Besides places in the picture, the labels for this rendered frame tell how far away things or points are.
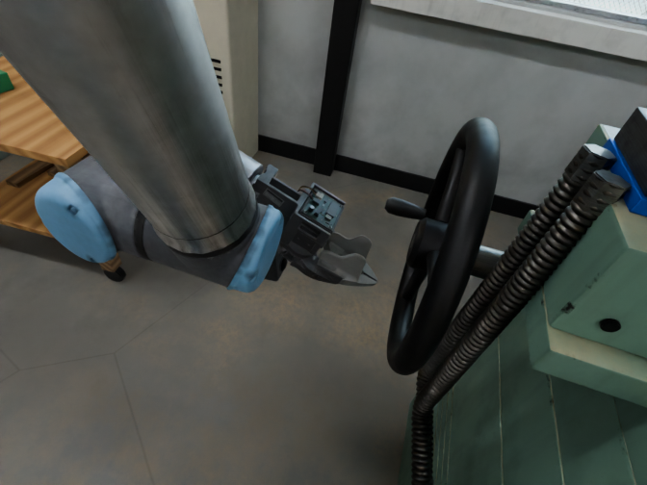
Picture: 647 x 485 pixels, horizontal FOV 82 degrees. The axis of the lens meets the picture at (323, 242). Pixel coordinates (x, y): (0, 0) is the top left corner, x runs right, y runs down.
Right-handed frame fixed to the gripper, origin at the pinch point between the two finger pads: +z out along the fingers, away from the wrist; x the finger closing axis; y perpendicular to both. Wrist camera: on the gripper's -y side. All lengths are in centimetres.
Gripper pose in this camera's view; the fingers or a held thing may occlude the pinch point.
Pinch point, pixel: (365, 280)
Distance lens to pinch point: 53.8
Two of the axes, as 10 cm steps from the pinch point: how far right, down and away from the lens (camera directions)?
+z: 8.4, 5.2, 1.1
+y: 4.4, -5.6, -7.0
